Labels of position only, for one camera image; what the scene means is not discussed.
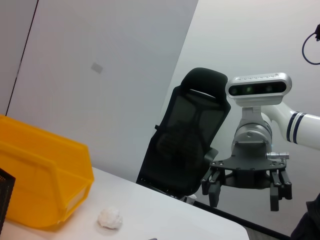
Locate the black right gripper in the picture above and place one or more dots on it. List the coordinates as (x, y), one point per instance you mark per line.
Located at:
(250, 172)

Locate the white paper ball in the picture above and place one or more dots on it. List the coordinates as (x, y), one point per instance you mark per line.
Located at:
(110, 218)

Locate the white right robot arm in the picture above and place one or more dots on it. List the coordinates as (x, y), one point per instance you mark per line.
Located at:
(300, 127)

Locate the black mesh pen holder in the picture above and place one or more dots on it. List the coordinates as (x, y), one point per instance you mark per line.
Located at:
(6, 195)

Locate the dark fabric object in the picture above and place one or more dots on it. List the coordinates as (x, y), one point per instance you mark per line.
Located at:
(307, 222)

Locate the black mesh office chair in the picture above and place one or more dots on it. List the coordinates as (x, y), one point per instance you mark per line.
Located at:
(185, 140)

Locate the yellow plastic storage bin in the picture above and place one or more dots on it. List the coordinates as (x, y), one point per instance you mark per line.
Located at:
(37, 175)

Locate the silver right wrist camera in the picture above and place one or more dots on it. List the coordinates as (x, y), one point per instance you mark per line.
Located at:
(257, 88)

